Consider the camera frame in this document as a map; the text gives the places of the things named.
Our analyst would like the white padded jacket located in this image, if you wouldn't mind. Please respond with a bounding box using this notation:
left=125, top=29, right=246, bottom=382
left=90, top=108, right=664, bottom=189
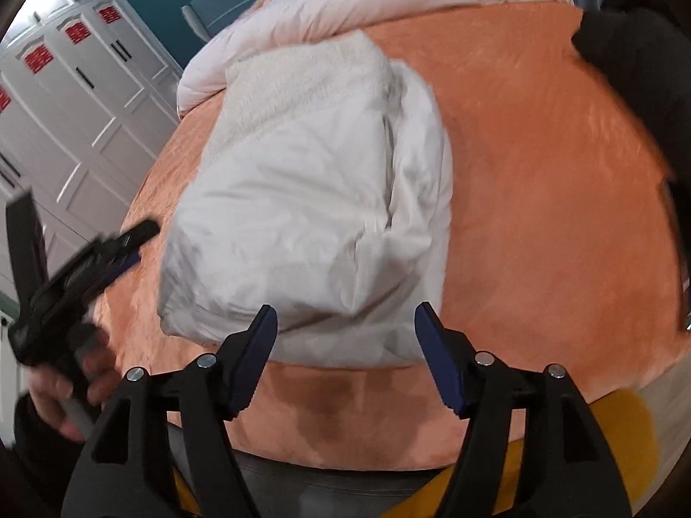
left=158, top=31, right=452, bottom=368

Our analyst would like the person's left hand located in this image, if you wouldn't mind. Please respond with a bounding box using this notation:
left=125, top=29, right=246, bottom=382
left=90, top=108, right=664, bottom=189
left=28, top=328, right=120, bottom=442

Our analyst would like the orange velvet bed cover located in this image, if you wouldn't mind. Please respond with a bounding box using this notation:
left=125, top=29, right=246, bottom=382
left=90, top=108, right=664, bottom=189
left=97, top=3, right=690, bottom=470

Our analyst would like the white panelled wardrobe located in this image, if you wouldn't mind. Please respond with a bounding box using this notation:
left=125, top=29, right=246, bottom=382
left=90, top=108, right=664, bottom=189
left=1, top=0, right=181, bottom=270

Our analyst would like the black garment on bed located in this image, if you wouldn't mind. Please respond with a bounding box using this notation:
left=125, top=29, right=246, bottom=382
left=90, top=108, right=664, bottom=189
left=571, top=0, right=690, bottom=181

